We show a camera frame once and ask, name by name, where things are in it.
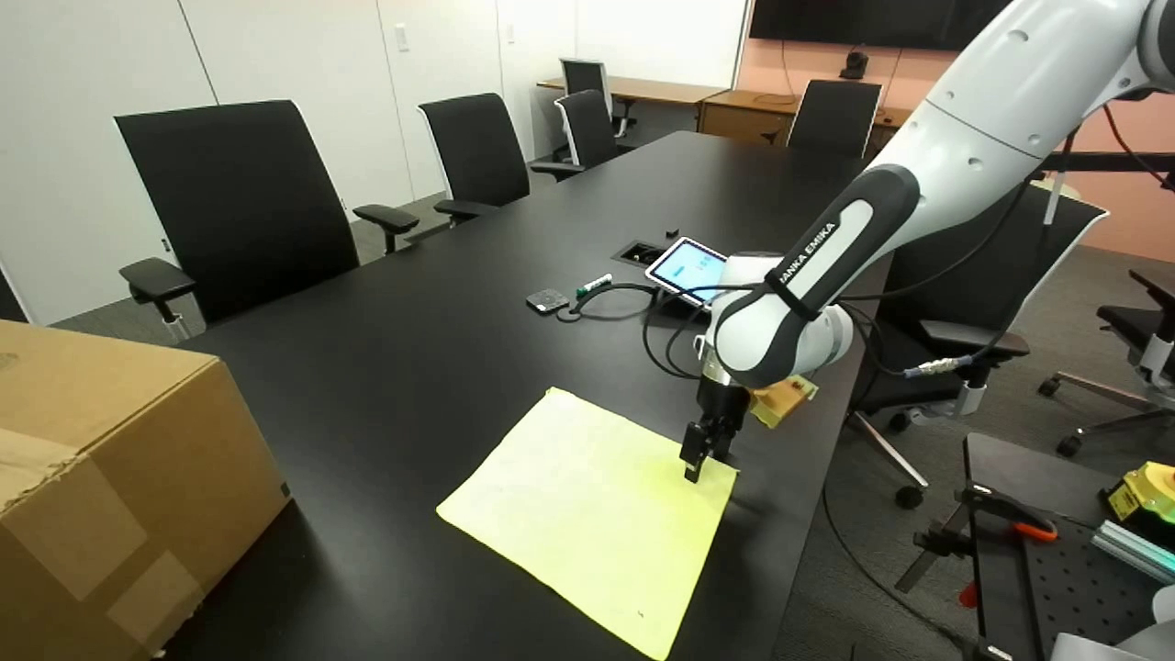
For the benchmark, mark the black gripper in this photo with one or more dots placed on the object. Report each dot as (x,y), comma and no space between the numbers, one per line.
(720,408)

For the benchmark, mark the yellow cloth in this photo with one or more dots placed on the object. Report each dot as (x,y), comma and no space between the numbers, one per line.
(591,517)

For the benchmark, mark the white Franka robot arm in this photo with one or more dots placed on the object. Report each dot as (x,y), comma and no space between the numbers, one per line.
(979,134)

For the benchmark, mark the tablet with lit screen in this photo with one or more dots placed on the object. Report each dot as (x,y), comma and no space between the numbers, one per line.
(684,266)

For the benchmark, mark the small dark smartphone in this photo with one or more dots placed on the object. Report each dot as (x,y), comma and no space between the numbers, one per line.
(550,298)

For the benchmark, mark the black white-framed office chair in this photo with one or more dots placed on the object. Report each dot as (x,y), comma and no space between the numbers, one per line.
(957,305)

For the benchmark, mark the wooden desk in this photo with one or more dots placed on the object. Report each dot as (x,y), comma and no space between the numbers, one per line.
(749,116)

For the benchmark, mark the black perforated breadboard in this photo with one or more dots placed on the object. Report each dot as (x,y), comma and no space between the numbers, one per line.
(1079,590)

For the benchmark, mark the black webcam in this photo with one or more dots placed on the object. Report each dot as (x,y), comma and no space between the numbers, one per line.
(855,65)

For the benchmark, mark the teal box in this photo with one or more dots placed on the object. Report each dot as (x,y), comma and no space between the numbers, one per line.
(1133,553)

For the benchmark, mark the yellow-green package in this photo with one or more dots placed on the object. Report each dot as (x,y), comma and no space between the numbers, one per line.
(1150,490)

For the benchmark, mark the black chair base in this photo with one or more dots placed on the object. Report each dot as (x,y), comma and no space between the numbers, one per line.
(1150,332)

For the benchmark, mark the large brown cardboard box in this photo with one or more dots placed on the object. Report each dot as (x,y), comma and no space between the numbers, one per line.
(112,490)

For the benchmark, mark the tan wrist camera mount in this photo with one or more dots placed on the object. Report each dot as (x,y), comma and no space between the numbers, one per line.
(785,403)

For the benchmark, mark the black wall screen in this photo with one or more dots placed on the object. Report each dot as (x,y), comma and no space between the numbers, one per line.
(857,20)

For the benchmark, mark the black metal stand frame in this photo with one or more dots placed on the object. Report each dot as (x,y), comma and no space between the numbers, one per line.
(1102,164)

